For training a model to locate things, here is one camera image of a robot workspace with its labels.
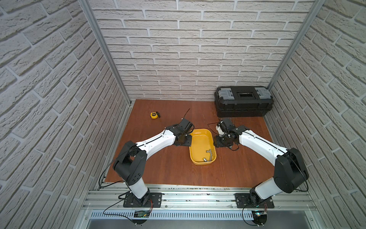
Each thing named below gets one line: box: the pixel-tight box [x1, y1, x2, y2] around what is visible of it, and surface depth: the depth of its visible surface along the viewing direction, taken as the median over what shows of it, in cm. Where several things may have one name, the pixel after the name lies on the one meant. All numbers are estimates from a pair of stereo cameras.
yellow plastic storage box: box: [188, 128, 217, 166], surface depth 93 cm
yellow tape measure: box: [150, 111, 161, 120], surface depth 111 cm
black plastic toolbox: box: [214, 85, 275, 118], surface depth 102 cm
